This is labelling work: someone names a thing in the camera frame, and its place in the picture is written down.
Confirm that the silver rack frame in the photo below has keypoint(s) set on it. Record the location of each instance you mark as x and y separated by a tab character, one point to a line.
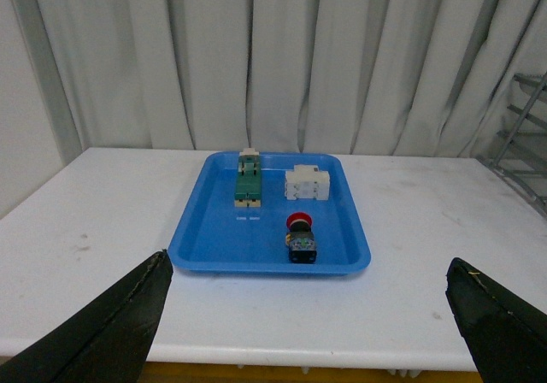
519	156

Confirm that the green terminal block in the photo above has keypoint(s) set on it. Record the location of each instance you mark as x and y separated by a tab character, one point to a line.
248	189

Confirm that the blue plastic tray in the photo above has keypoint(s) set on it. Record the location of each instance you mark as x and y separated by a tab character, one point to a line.
215	236

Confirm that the red emergency stop button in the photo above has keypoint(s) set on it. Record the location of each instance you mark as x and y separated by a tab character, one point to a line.
300	239

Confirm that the white circuit breaker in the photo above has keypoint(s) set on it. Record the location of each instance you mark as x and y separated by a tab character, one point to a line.
307	182

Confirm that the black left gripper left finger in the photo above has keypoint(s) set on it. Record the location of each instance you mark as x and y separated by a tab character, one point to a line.
106	341

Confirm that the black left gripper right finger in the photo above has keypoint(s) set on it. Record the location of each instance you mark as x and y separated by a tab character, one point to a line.
505	335

